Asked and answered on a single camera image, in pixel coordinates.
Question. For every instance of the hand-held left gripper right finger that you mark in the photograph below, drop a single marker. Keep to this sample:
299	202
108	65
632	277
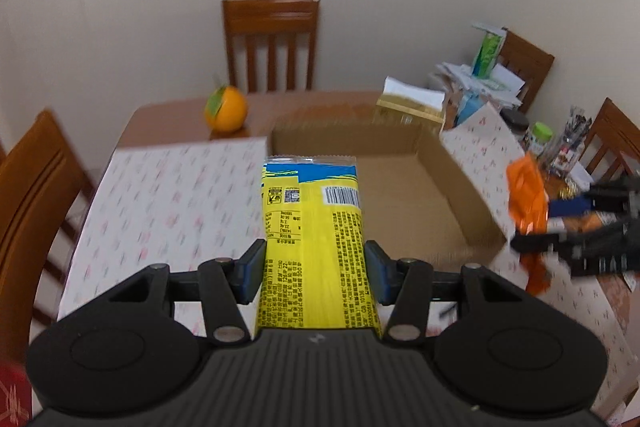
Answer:
378	272

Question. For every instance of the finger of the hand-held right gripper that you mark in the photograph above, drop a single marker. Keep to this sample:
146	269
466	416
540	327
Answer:
567	207
540	241

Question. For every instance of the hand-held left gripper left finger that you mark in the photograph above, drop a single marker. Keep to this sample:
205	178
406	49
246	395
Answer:
250	269

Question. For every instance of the orange snack packet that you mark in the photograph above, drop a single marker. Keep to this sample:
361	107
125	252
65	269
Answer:
525	192

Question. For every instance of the yellow blue snack packet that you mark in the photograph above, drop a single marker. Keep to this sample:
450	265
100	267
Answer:
315	247

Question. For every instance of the cardboard box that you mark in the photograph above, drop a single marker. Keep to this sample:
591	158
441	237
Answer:
400	192

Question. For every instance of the clear pen holder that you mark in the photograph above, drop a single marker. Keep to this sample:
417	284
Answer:
570	147

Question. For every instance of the green lid jar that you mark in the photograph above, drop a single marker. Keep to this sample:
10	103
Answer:
539	139

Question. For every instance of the wooden chair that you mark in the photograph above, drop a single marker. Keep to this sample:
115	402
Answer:
612	127
270	14
30	177
530	57

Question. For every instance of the floral tablecloth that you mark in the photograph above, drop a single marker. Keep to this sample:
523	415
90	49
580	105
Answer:
175	207

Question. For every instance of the dark lid jar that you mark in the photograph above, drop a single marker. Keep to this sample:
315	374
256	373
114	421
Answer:
515	124

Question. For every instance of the light blue box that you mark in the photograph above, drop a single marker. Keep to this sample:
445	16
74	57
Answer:
469	109

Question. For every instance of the pile of papers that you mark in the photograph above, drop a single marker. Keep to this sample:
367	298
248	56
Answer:
475	82

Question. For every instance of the orange fruit with green label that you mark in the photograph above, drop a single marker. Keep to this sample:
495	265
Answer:
227	109

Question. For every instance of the gold tissue pack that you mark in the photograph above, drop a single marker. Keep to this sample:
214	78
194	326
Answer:
410	104

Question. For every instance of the green white carton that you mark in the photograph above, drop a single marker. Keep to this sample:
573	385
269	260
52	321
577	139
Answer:
487	52

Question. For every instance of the red cloth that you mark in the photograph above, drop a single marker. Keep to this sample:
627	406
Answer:
12	394

